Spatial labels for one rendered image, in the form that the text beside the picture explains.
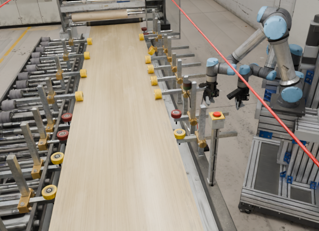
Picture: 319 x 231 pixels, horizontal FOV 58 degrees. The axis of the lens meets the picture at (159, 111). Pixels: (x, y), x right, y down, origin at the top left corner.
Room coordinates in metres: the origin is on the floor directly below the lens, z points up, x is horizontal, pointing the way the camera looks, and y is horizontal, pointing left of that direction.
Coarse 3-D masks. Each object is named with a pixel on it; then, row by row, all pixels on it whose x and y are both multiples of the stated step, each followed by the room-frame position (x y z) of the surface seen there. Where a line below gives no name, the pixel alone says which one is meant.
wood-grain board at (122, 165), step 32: (96, 32) 3.95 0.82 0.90; (128, 32) 3.88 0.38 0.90; (96, 64) 2.83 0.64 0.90; (128, 64) 2.79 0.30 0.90; (96, 96) 2.13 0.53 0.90; (128, 96) 2.10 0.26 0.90; (96, 128) 1.66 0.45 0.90; (128, 128) 1.64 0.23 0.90; (160, 128) 1.63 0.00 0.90; (64, 160) 1.33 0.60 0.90; (96, 160) 1.32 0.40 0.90; (128, 160) 1.31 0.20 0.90; (160, 160) 1.29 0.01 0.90; (64, 192) 1.08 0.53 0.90; (96, 192) 1.07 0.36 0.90; (128, 192) 1.06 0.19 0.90; (160, 192) 1.05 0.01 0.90; (64, 224) 0.87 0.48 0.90; (96, 224) 0.87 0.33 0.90; (128, 224) 0.86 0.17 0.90; (160, 224) 0.85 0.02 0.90; (192, 224) 0.84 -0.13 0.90
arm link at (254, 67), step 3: (252, 63) 1.98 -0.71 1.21; (255, 63) 1.97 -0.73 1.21; (252, 66) 1.92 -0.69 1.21; (255, 66) 1.91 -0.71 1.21; (258, 66) 1.90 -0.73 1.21; (252, 69) 1.89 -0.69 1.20; (255, 69) 1.89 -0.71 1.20; (258, 69) 1.88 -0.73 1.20; (252, 72) 1.88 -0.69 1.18; (255, 72) 1.88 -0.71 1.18; (255, 75) 1.88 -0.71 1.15
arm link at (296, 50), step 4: (292, 44) 2.16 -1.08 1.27; (292, 48) 2.09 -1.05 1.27; (296, 48) 2.09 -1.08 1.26; (300, 48) 2.09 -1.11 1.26; (292, 52) 2.08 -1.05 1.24; (296, 52) 2.07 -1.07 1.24; (300, 52) 2.07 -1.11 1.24; (292, 56) 2.07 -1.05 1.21; (296, 56) 2.06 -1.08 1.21; (300, 56) 2.08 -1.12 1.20; (292, 60) 2.07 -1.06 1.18; (296, 60) 2.06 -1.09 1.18; (296, 64) 2.06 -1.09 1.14
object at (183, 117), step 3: (222, 111) 1.86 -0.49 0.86; (225, 111) 1.86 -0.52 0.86; (228, 111) 1.86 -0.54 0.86; (198, 114) 1.84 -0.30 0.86; (207, 114) 1.83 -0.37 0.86; (225, 114) 1.85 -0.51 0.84; (228, 114) 1.85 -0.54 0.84; (180, 117) 1.81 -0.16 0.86; (183, 117) 1.81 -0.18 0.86; (186, 117) 1.81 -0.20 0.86; (207, 117) 1.83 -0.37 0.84; (174, 120) 1.80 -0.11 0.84; (177, 120) 1.80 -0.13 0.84; (180, 120) 1.81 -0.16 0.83
